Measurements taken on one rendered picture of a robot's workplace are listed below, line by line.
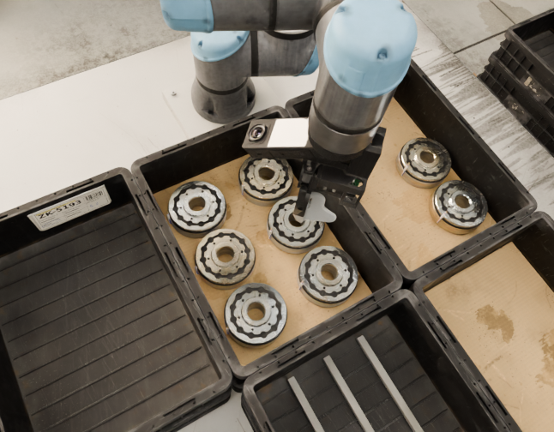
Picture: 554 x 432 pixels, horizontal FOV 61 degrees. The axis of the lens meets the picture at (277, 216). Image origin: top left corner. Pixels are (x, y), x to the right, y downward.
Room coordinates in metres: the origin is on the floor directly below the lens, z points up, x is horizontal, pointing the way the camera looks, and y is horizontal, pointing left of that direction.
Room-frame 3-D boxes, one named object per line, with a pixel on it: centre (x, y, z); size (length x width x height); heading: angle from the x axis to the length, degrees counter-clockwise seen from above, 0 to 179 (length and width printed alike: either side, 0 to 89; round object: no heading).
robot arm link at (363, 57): (0.33, -0.05, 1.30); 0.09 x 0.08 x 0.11; 15
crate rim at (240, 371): (0.34, 0.02, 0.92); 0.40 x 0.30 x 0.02; 40
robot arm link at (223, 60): (0.73, 0.17, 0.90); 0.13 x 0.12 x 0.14; 105
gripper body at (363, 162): (0.34, -0.06, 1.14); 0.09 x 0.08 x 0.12; 85
